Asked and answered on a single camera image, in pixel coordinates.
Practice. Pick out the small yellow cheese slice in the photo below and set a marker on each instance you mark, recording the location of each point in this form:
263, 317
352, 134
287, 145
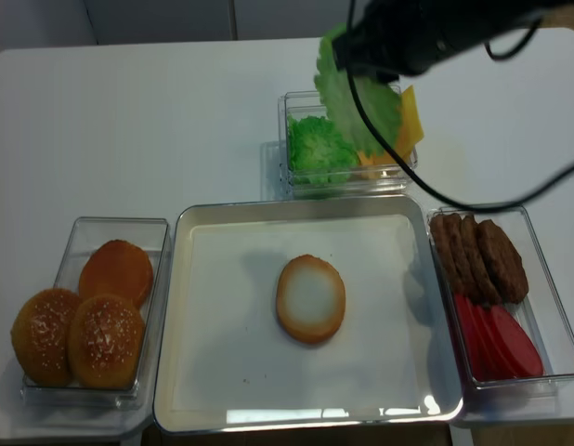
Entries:
375, 160

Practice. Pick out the red tomato slice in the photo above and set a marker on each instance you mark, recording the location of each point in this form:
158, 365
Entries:
514, 343
498, 367
479, 368

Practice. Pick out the sesame bun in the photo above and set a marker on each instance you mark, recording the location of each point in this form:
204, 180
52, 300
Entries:
39, 336
104, 342

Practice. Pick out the clear bun container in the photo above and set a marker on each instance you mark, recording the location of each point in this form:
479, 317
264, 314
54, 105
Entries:
152, 235

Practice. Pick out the clear lettuce and cheese container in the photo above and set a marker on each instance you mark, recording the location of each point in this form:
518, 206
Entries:
280, 182

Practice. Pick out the white paper tray liner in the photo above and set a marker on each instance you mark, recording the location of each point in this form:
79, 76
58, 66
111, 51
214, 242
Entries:
234, 356

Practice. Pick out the sesame bun right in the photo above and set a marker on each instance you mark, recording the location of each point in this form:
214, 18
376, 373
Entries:
104, 342

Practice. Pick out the clear patty and tomato container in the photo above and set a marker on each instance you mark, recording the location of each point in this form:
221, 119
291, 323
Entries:
541, 315

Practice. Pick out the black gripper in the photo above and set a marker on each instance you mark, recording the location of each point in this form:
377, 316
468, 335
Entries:
396, 39

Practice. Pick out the silver metal baking tray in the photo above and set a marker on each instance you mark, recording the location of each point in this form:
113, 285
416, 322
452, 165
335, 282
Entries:
440, 390

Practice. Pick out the brown meat patty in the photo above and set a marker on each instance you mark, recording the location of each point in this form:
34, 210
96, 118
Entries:
471, 290
458, 285
502, 261
489, 294

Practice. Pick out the bottom bun half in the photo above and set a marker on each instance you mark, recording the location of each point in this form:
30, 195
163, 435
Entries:
310, 300

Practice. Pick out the plain brown bun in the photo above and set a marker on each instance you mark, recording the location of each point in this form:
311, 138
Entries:
119, 268

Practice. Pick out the large yellow cheese slice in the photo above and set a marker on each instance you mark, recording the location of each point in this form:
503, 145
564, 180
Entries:
411, 130

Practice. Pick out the sesame bun left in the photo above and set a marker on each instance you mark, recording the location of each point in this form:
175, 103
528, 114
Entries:
39, 336

